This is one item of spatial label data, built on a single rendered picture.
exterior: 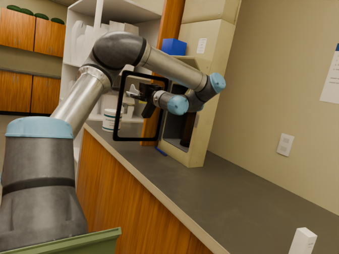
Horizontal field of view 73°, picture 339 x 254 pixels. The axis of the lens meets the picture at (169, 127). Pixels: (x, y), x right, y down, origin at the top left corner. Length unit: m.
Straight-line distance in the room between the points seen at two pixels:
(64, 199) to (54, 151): 0.09
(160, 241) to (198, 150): 0.50
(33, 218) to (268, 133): 1.27
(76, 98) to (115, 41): 0.20
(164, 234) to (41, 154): 0.70
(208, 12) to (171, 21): 0.27
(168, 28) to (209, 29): 0.31
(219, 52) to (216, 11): 0.20
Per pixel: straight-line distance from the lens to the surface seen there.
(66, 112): 0.67
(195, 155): 1.26
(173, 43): 1.30
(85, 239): 0.41
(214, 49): 1.20
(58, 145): 0.46
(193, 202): 0.93
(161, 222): 1.04
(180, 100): 0.88
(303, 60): 1.42
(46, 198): 0.43
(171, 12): 1.49
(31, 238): 0.41
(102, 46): 0.76
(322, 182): 1.35
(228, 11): 1.27
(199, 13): 1.37
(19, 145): 0.47
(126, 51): 0.74
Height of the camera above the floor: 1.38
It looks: 11 degrees down
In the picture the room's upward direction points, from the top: 11 degrees clockwise
